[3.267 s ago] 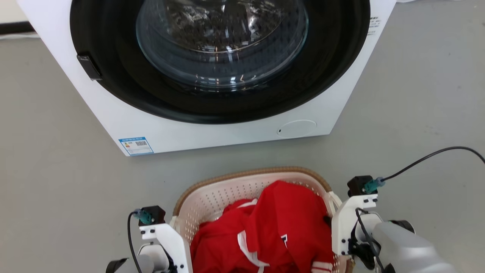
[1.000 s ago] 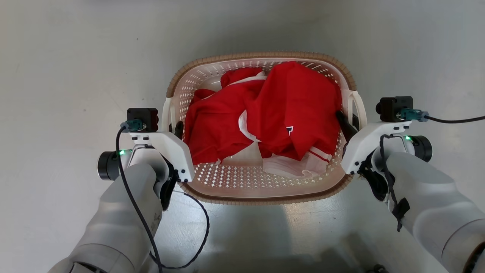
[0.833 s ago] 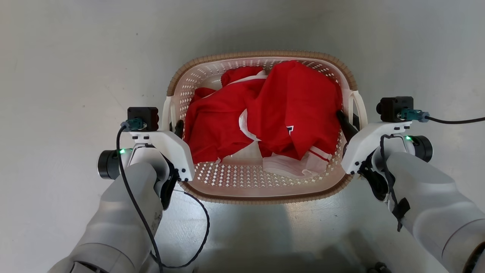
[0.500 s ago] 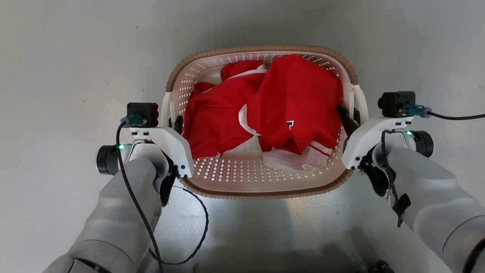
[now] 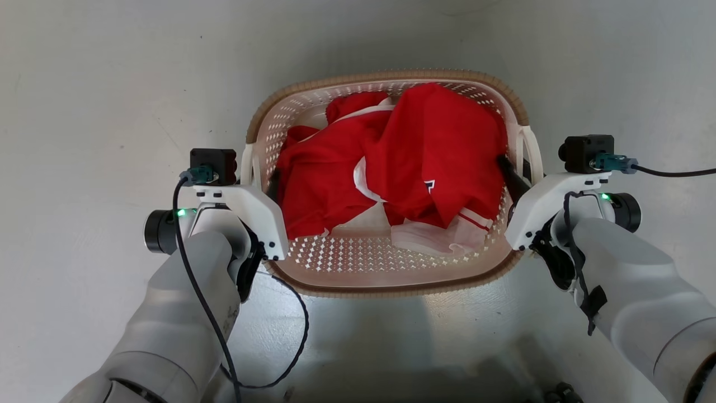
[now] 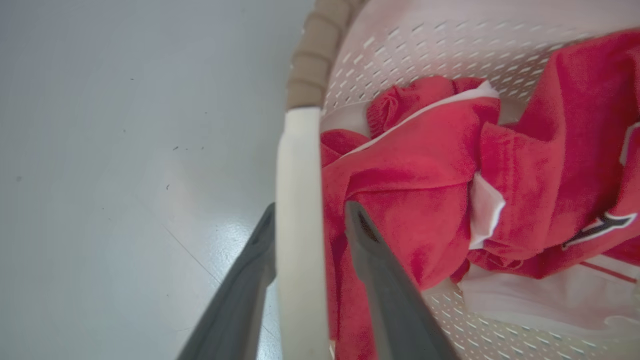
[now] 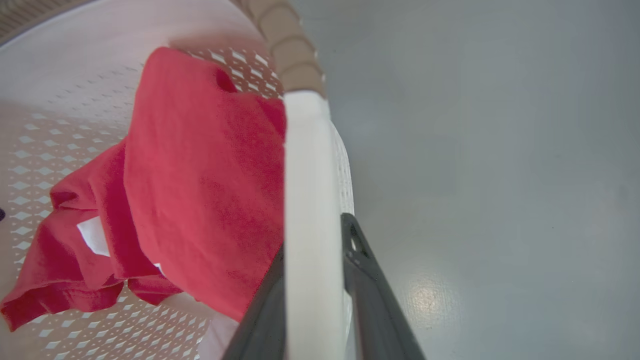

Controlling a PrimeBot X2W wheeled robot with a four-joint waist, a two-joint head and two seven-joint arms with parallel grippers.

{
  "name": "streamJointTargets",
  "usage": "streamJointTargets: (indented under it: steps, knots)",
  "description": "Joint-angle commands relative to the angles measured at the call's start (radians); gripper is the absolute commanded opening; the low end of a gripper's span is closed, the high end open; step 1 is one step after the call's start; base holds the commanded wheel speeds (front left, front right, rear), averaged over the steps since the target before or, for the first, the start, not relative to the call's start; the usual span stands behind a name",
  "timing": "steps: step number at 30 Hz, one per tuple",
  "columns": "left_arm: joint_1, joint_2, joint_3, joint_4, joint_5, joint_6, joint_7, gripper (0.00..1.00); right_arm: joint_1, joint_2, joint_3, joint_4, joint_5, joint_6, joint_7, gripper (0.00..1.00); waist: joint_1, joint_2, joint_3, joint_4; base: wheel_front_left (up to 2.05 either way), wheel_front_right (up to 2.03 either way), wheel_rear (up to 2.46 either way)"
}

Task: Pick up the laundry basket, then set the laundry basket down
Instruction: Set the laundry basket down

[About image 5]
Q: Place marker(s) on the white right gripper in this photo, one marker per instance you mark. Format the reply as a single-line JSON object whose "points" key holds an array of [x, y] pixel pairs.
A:
{"points": [[537, 207]]}

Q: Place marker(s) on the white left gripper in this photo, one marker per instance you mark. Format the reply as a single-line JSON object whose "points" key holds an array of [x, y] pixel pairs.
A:
{"points": [[254, 215]]}

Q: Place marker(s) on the cream perforated laundry basket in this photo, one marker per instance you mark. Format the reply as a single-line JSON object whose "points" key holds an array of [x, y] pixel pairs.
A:
{"points": [[358, 263]]}

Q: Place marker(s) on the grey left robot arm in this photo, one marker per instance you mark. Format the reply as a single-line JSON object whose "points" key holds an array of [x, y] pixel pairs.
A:
{"points": [[173, 313]]}

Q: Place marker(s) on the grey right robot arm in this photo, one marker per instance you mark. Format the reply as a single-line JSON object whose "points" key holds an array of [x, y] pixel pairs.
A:
{"points": [[643, 291]]}

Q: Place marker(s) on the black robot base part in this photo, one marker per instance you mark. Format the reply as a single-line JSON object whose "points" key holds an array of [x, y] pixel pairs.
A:
{"points": [[562, 393]]}

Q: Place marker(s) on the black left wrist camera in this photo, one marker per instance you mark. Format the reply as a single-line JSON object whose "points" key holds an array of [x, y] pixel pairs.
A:
{"points": [[218, 162]]}

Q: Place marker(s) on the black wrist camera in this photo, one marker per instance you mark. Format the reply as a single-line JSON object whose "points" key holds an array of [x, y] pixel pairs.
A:
{"points": [[218, 162], [582, 152]]}

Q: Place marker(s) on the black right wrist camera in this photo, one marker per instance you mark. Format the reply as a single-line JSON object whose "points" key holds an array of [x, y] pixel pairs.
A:
{"points": [[582, 152]]}

